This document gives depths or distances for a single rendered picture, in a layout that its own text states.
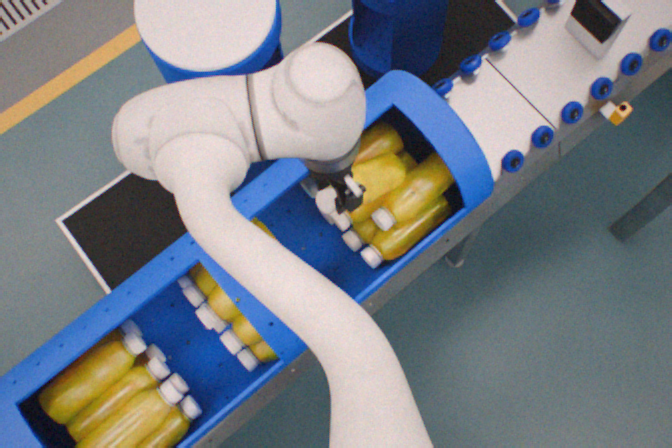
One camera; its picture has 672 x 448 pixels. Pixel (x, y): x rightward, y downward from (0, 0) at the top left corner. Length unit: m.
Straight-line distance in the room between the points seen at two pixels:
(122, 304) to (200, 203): 0.49
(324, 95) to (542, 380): 1.75
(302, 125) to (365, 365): 0.31
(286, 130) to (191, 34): 0.76
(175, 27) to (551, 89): 0.75
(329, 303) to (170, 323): 0.82
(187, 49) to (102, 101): 1.22
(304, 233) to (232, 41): 0.40
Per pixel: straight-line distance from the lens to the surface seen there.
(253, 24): 1.63
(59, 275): 2.69
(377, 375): 0.69
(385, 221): 1.39
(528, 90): 1.70
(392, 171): 1.36
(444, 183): 1.41
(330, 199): 1.26
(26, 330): 2.69
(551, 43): 1.75
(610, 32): 1.65
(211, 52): 1.62
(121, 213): 2.51
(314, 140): 0.92
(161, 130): 0.91
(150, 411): 1.38
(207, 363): 1.53
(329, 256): 1.53
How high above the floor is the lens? 2.45
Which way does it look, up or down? 75 degrees down
